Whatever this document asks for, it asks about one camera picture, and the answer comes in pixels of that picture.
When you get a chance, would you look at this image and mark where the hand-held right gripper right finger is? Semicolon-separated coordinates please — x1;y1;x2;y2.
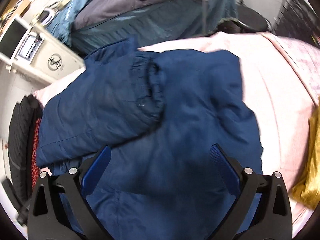
209;144;293;240

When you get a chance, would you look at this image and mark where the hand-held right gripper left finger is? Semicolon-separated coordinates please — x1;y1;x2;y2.
27;145;112;240

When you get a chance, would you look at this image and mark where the navy blue jacket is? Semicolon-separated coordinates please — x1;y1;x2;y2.
36;35;265;240

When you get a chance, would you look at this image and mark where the pile of teal grey clothes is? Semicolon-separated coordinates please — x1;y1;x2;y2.
71;0;238;55

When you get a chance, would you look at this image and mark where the red floral cloth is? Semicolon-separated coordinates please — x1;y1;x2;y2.
31;117;42;189

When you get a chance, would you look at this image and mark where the black quilted jacket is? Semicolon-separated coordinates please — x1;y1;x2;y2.
7;94;43;224

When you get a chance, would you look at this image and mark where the golden yellow cloth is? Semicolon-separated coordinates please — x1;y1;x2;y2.
291;106;320;209

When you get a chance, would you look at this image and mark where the pink blanket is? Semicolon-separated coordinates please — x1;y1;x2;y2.
32;31;320;235

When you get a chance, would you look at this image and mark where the white machine cabinet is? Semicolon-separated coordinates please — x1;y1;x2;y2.
0;15;87;85

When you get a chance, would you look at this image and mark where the black round stool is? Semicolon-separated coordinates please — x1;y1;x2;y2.
217;5;272;34

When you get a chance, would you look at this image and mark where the white framed monitor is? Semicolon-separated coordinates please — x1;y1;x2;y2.
0;17;28;59

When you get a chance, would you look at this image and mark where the light blue jacket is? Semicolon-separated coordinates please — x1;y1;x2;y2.
47;0;101;43

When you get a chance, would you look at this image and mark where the grey jacket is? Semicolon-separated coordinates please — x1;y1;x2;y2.
72;0;219;30

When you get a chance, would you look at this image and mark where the wooden cabinet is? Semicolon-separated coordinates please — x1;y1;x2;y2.
0;0;32;23

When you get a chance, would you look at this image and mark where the black wire rack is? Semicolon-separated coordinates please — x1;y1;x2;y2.
274;0;318;46

